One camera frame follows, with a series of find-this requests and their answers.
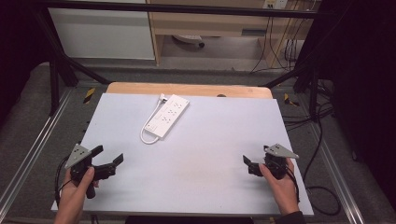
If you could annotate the aluminium rail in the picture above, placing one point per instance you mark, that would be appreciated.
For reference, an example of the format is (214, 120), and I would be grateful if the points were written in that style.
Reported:
(34, 146)
(336, 174)

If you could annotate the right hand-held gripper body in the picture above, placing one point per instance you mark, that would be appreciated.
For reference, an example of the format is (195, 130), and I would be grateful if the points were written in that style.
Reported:
(275, 163)

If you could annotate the wooden desk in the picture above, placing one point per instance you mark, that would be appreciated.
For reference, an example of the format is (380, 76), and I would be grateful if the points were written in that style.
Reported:
(218, 28)

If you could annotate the person's left hand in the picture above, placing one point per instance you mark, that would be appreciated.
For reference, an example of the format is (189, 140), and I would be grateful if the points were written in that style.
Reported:
(74, 194)

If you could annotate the person's right hand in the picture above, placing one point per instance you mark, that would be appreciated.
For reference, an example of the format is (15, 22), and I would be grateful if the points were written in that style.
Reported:
(280, 188)

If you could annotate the white power strip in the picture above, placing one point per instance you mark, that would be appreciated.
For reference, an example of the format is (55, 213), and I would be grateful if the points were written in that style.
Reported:
(168, 115)

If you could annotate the white plug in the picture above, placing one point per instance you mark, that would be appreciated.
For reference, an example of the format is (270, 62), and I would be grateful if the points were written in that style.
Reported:
(162, 98)

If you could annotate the black metal frame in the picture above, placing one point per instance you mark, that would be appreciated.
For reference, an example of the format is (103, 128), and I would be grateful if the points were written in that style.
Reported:
(174, 9)

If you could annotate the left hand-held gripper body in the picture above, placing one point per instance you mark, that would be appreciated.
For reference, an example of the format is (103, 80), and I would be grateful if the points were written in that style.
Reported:
(81, 166)

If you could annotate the yellow black tape marker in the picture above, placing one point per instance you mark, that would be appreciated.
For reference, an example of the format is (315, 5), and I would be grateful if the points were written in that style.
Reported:
(89, 95)
(290, 100)

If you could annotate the white wall socket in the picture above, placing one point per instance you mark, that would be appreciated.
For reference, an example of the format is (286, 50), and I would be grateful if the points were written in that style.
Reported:
(274, 3)

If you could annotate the wooden table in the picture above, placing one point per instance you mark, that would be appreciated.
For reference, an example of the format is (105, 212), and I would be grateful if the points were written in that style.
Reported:
(190, 90)

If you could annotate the white device under desk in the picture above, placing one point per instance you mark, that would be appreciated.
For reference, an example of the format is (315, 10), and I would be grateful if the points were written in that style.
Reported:
(190, 39)

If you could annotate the white cabinet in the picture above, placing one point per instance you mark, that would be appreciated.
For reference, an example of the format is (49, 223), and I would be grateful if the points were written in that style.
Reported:
(102, 34)

